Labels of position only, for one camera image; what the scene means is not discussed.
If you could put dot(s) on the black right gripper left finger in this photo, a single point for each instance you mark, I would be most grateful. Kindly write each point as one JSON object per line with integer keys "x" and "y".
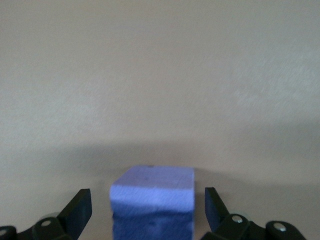
{"x": 67, "y": 220}

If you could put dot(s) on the purple foam block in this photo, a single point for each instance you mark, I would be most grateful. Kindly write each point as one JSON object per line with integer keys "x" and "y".
{"x": 152, "y": 202}

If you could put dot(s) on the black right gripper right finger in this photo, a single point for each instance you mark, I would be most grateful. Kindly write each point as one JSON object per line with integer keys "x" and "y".
{"x": 225, "y": 225}

